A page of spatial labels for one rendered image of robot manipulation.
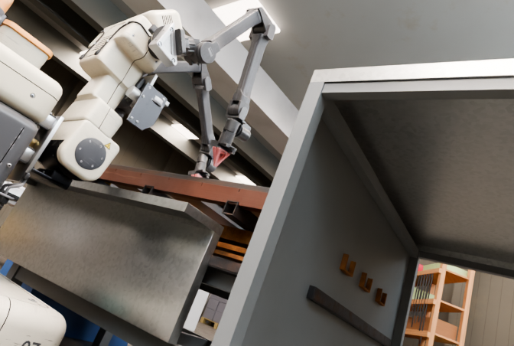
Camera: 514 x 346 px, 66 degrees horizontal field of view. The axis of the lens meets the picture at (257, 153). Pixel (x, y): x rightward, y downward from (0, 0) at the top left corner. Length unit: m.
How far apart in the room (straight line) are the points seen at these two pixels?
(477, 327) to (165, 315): 8.32
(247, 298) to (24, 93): 0.74
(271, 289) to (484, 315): 8.48
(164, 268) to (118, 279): 0.21
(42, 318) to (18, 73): 0.62
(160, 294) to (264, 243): 0.61
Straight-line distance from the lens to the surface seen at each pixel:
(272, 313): 1.01
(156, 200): 1.32
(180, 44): 1.43
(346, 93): 0.97
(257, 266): 0.84
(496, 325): 9.29
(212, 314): 11.03
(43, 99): 1.18
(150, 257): 1.47
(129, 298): 1.47
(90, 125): 1.40
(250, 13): 1.74
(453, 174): 1.37
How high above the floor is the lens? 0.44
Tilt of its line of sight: 22 degrees up
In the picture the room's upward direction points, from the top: 22 degrees clockwise
